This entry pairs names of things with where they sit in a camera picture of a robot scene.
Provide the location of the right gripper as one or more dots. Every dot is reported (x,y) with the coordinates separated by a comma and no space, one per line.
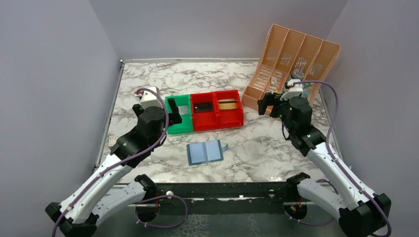
(270,99)

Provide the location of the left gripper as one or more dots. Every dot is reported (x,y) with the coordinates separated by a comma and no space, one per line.
(174,118)

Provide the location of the blue leather card holder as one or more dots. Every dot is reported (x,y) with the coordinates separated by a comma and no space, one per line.
(205,152)

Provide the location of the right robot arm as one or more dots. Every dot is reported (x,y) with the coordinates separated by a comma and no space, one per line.
(359,210)

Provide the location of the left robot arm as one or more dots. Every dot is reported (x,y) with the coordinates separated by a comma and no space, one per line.
(81,213)

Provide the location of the silver card in bin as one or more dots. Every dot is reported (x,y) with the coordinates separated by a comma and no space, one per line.
(183,110)

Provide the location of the small items in organizer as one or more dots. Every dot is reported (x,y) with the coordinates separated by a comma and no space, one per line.
(274,85)

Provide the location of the green plastic bin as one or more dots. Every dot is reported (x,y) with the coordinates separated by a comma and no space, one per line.
(186,126)

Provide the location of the middle red plastic bin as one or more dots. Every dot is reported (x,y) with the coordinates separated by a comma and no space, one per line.
(203,121)

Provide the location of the red plastic bin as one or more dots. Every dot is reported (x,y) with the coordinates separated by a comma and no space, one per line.
(230,118)
(203,121)

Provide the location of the round grey jar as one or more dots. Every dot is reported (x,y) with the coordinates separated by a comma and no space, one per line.
(297,74)

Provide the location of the light blue packet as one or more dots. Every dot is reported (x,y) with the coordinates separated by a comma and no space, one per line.
(305,94)

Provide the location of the right red plastic bin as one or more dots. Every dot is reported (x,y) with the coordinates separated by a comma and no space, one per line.
(230,118)

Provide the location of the peach desk organizer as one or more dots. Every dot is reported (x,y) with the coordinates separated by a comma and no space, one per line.
(285,50)

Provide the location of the small white red box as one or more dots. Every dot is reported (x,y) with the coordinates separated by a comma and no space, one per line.
(112,140)

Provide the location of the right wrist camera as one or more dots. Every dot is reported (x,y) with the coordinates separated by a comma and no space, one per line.
(294,89)

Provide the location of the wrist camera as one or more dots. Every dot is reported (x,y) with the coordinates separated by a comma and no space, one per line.
(294,89)
(147,99)

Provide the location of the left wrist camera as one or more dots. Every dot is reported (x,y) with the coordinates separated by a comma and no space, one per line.
(147,99)

